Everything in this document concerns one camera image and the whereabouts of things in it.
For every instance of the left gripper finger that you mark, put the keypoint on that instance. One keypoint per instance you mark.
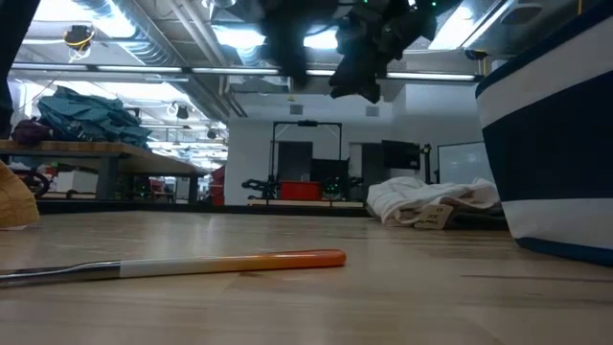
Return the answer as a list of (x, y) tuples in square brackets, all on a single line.
[(301, 52), (285, 48)]

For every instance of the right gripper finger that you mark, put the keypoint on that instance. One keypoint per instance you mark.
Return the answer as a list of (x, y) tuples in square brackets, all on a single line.
[(375, 84), (352, 74)]

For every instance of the white red-checked towel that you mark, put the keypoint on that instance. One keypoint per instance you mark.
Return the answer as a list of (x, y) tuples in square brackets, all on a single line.
[(407, 196)]

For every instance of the mustard yellow towel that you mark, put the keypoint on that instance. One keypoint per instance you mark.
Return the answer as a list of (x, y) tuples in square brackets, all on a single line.
[(16, 201)]

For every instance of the black computer monitor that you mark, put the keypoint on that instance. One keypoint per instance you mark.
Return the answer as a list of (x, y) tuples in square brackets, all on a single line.
[(401, 154)]

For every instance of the black distant screen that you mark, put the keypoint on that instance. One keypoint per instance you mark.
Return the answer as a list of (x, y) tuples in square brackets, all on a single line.
[(330, 170)]

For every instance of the whiteboard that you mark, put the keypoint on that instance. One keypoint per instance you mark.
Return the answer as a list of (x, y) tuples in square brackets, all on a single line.
[(464, 163)]

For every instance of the red bin on distant table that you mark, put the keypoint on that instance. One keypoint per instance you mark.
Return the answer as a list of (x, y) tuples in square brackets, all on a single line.
[(299, 190)]

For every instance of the ceiling strip light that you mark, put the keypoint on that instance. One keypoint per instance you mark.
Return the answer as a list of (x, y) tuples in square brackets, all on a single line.
[(139, 69)]

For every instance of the red cabinet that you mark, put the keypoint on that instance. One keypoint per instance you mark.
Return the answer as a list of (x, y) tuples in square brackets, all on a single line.
[(218, 184)]

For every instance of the navy and white fabric bin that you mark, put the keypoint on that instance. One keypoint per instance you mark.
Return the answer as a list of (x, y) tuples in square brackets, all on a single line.
[(551, 158)]

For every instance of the teal cloth pile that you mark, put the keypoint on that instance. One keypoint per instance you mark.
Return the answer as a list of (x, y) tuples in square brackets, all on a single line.
[(86, 120)]

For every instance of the wooden background table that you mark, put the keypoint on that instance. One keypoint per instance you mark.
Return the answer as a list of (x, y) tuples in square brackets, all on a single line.
[(96, 151)]

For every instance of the purple bag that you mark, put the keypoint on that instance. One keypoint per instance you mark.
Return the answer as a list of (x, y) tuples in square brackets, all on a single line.
[(31, 131)]

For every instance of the black distant rig frame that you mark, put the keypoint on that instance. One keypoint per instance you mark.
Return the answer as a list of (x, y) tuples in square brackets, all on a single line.
[(306, 123)]

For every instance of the black metal table frame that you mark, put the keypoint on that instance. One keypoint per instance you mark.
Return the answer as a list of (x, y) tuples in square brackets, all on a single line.
[(120, 207)]

